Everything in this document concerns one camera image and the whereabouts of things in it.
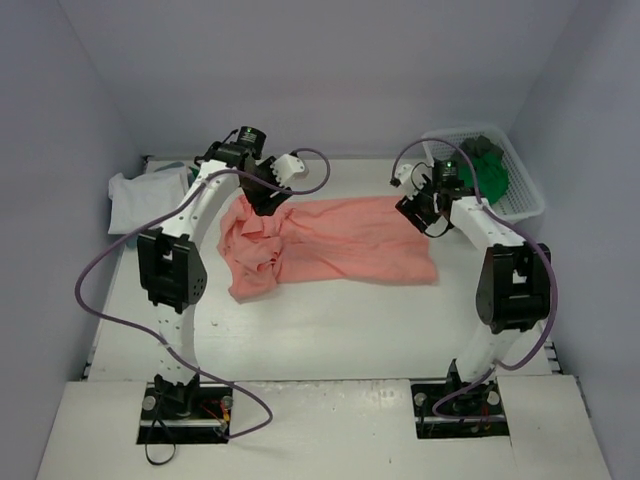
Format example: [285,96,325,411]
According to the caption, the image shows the pink t shirt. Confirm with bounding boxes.
[217,196,439,302]

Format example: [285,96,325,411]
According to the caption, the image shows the white laundry basket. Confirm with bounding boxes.
[423,125,544,223]

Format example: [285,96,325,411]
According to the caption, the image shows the white t shirt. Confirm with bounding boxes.
[108,166,189,235]

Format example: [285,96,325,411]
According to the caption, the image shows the grey-blue t shirt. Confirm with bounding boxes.
[153,161,185,173]

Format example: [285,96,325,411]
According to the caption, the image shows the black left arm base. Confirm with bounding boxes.
[136,383,233,446]

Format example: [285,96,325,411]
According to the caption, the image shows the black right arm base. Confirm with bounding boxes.
[410,380,510,440]

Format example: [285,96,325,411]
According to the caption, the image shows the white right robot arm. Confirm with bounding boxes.
[391,161,558,412]

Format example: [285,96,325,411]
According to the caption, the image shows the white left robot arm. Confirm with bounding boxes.
[137,126,307,362]

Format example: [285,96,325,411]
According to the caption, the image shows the dark green basket t shirt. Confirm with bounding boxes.
[451,151,509,205]

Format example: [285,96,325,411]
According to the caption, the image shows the dark grey basket t shirt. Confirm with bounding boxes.
[459,135,504,161]

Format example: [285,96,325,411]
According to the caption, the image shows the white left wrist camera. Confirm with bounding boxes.
[271,153,309,188]

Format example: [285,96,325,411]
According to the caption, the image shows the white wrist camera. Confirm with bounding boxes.
[271,153,309,188]
[390,162,431,197]

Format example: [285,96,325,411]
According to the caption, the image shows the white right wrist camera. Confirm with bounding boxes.
[390,162,431,197]

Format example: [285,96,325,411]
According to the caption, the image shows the black loop cable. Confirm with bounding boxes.
[143,419,178,467]

